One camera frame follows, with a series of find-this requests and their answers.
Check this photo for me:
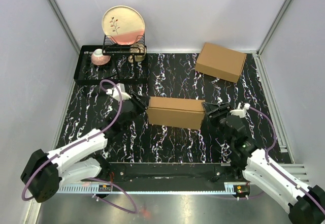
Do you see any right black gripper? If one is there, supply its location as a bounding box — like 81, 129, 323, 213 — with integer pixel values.
201, 103, 232, 145

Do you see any brown cardboard box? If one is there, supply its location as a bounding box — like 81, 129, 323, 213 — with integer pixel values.
146, 97, 205, 130
195, 43, 246, 83

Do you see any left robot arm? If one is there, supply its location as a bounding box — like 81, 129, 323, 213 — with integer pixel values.
20, 92, 150, 203

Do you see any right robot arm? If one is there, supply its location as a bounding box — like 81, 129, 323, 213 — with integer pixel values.
202, 102, 324, 223

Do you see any closed brown cardboard box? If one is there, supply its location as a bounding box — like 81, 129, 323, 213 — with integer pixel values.
195, 43, 246, 83

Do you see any small cream plate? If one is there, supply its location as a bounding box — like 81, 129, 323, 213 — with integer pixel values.
128, 43, 147, 63

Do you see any small pink bowl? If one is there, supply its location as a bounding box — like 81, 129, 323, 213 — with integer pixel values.
91, 49, 111, 66

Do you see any large cream pink plate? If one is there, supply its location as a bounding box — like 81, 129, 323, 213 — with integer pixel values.
102, 6, 145, 45

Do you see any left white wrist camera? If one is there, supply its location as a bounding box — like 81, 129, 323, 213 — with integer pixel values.
106, 83, 131, 102

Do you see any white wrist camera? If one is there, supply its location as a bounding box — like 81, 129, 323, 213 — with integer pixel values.
230, 103, 250, 118
106, 83, 131, 102

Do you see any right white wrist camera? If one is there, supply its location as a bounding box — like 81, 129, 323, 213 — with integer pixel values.
230, 103, 250, 118

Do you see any black wire dish rack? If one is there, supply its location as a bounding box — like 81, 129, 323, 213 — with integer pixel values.
74, 35, 149, 86

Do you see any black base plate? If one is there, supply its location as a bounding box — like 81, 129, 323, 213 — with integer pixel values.
96, 163, 248, 192

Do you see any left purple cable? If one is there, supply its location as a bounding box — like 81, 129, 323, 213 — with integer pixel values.
21, 79, 139, 214

